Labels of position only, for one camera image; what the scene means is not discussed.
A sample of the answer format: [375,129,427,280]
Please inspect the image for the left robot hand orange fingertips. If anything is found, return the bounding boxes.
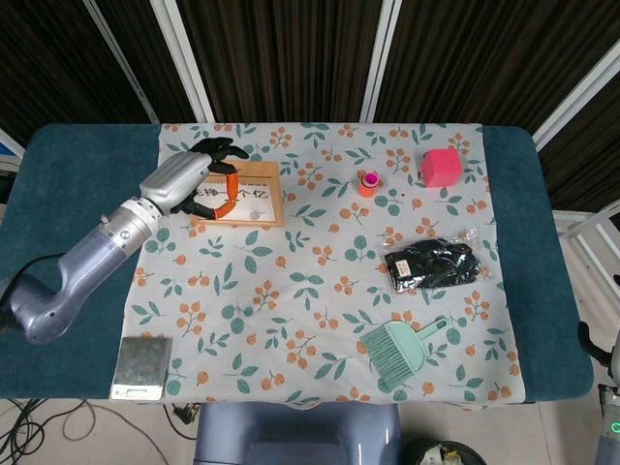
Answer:
[139,137,251,222]

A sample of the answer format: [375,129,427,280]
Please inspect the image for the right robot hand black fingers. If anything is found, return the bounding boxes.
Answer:
[577,273,620,388]

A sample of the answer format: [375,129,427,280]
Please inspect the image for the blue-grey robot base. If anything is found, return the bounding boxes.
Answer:
[193,400,402,465]

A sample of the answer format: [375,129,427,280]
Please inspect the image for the green bristle hand brush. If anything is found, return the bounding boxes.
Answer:
[358,324,416,388]

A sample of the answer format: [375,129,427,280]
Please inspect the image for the teal table cover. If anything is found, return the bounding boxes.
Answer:
[0,123,595,404]

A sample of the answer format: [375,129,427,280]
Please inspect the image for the dark slatted partition panel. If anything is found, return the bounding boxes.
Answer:
[373,0,620,133]
[536,77,620,214]
[96,0,201,123]
[174,0,387,123]
[0,0,151,146]

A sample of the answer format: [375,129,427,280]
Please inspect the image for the floral print tablecloth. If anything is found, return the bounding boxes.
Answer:
[107,121,527,406]

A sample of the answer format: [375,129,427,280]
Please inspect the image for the black gloves in plastic bag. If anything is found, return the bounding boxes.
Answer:
[380,228,495,295]

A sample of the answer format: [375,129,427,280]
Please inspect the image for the silver digital scale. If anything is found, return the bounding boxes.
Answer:
[109,336,173,401]

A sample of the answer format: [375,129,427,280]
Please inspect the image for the green dustpan brush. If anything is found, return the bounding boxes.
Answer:
[358,315,450,393]

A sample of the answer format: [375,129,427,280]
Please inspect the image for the black waste bin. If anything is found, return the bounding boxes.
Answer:
[401,438,488,465]

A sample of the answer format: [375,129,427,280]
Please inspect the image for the black power plug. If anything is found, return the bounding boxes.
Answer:
[171,404,201,427]

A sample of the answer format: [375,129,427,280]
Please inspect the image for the pink foam cube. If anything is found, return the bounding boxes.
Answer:
[420,147,462,188]

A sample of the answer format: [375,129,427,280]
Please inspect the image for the wooden coin bank frame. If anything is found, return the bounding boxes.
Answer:
[188,160,286,229]

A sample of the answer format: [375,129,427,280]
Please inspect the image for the white partition post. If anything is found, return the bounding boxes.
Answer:
[82,0,160,123]
[148,0,215,123]
[359,0,404,123]
[531,41,620,150]

